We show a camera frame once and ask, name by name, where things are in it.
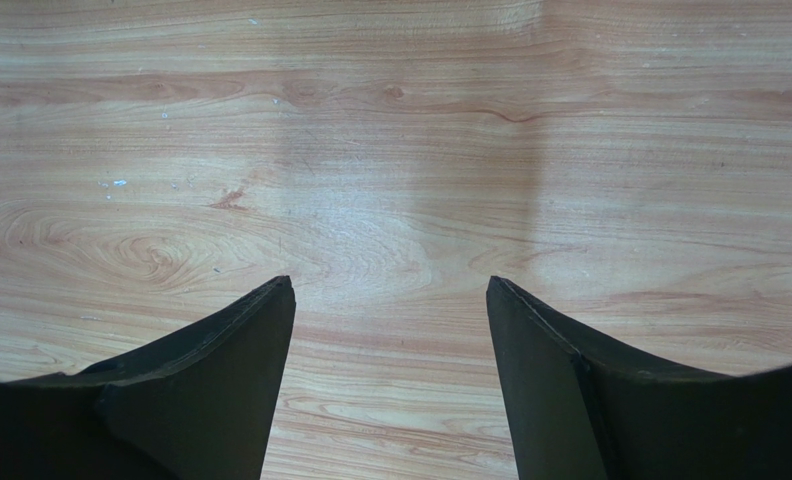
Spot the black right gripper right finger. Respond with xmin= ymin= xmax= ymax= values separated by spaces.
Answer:
xmin=486 ymin=276 xmax=792 ymax=479

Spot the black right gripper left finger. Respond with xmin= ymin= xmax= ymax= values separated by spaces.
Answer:
xmin=0 ymin=276 xmax=296 ymax=479

